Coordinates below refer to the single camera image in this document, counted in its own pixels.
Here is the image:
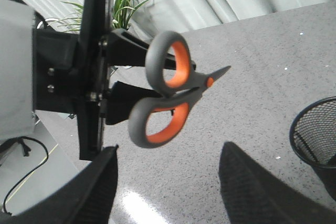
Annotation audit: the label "black mesh pen bucket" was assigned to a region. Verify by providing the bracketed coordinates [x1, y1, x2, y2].
[289, 97, 335, 199]

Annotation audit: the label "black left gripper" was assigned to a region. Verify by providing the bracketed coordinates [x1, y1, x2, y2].
[31, 0, 197, 161]

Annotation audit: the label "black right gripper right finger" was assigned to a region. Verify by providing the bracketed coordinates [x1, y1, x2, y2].
[218, 142, 335, 223]

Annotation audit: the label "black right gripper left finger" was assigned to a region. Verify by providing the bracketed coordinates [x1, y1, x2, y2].
[1, 145, 118, 223]

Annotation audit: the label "black cable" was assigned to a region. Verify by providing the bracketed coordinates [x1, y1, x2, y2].
[0, 136, 50, 216]

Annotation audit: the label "grey orange handled scissors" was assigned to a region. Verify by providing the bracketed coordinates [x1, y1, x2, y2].
[128, 31, 230, 148]

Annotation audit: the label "green potted plant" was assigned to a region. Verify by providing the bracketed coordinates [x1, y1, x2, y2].
[48, 0, 151, 33]

